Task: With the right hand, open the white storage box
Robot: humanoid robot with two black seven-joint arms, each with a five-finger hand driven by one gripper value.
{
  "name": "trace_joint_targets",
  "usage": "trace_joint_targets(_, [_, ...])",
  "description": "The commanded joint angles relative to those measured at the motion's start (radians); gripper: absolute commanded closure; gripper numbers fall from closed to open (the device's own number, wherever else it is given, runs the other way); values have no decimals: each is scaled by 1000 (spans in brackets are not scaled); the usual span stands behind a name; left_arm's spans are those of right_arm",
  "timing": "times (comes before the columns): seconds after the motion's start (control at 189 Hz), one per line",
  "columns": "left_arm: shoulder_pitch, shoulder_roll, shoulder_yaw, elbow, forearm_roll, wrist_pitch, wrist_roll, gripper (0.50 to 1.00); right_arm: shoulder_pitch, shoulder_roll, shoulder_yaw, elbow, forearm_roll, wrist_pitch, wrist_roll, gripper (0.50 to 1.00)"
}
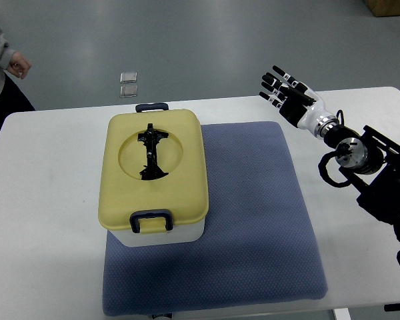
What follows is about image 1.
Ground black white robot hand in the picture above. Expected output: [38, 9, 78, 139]
[259, 65, 343, 139]

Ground person's bare hand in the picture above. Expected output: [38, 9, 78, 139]
[6, 51, 31, 79]

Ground yellow box lid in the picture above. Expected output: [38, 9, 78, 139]
[98, 109, 209, 235]

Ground brown cardboard box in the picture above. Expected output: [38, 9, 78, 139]
[364, 0, 400, 17]

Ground white storage box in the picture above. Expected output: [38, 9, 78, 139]
[110, 218, 205, 247]

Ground person's dark trousers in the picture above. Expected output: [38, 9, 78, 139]
[0, 75, 35, 130]

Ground blue padded mat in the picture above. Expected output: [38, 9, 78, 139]
[103, 121, 327, 316]

